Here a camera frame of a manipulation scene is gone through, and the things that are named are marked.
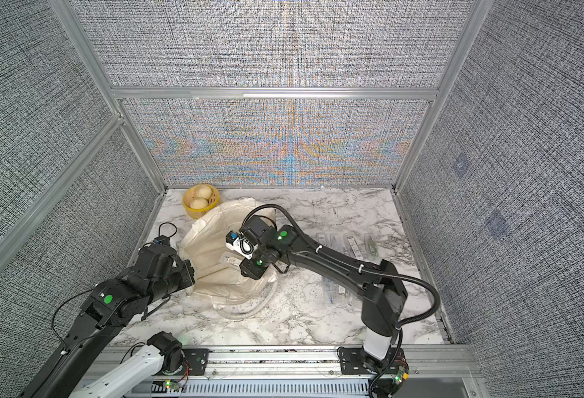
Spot front white steamed bun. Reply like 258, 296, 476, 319
189, 197, 209, 210

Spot clear compass case second row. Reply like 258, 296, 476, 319
333, 285, 352, 305

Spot clear compass case green label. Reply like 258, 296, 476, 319
364, 234, 378, 261

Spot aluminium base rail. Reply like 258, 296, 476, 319
71, 345, 489, 397

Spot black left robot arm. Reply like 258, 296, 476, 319
19, 259, 195, 397

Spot clear compass case third row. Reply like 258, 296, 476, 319
220, 253, 242, 267

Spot clear compass case white label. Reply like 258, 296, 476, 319
345, 235, 363, 260

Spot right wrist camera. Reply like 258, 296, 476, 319
225, 214, 277, 260

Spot white steamed bun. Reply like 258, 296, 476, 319
194, 184, 213, 201
189, 197, 209, 210

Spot rear white steamed bun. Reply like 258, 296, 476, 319
194, 184, 213, 201

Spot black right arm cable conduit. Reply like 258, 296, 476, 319
241, 203, 442, 349

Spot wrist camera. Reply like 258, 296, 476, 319
225, 214, 277, 260
135, 235, 184, 285

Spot cream canvas tote bag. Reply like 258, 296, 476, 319
178, 198, 279, 320

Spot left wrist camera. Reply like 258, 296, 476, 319
135, 235, 184, 285

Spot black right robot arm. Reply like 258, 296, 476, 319
226, 225, 408, 374

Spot clear compass case blue parts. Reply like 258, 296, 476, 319
323, 278, 338, 304

